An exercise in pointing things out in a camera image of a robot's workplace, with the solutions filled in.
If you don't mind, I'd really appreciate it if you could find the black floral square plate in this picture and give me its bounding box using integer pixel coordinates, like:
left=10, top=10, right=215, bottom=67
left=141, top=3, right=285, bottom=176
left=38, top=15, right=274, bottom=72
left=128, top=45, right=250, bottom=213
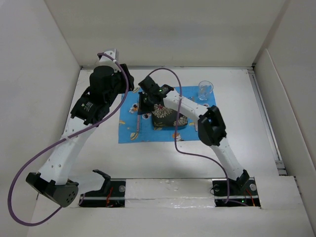
left=152, top=104, right=177, bottom=130

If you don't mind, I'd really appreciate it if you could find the blue cartoon print cloth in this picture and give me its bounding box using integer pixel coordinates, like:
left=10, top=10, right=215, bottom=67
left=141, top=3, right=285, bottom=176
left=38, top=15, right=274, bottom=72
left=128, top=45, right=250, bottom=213
left=118, top=85, right=217, bottom=144

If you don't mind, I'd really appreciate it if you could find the clear drinking glass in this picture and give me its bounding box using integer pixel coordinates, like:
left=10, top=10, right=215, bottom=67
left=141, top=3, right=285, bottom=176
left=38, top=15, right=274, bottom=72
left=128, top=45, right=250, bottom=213
left=198, top=80, right=213, bottom=101

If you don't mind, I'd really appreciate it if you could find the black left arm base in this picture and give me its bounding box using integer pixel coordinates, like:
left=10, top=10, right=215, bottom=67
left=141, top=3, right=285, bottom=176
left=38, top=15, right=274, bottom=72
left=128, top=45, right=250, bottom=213
left=79, top=169, right=126, bottom=208

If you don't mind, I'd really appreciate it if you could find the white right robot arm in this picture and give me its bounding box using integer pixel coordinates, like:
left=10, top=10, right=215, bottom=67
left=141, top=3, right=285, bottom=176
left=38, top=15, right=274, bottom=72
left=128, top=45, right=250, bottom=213
left=139, top=76, right=250, bottom=195

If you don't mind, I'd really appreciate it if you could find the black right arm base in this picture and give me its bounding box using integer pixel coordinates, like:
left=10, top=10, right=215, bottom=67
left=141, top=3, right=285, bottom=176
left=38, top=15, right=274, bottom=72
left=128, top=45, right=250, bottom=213
left=209, top=177, right=261, bottom=207

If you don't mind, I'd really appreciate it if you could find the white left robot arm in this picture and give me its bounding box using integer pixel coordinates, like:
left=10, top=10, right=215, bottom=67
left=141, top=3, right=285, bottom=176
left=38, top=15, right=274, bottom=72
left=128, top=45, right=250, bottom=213
left=26, top=64, right=134, bottom=207

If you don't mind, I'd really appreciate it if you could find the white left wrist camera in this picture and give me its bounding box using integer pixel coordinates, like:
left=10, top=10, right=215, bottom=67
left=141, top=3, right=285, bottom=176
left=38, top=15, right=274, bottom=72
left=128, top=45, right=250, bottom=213
left=97, top=48, right=119, bottom=68

